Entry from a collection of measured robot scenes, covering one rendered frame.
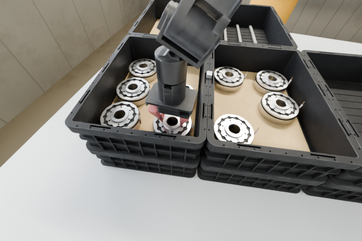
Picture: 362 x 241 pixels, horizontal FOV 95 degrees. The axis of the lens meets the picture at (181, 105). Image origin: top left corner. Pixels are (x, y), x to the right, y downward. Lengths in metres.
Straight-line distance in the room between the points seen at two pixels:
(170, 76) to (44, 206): 0.50
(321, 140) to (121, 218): 0.54
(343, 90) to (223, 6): 0.64
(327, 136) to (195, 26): 0.41
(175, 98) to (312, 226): 0.49
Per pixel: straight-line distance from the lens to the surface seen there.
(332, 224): 0.66
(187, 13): 0.24
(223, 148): 0.34
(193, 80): 0.60
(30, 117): 2.00
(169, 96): 0.32
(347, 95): 0.80
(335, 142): 0.50
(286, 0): 2.10
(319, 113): 0.55
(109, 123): 0.47
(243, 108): 0.55
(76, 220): 0.58
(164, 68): 0.28
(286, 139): 0.54
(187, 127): 0.43
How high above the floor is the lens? 1.22
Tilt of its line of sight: 50 degrees down
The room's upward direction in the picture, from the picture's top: 2 degrees clockwise
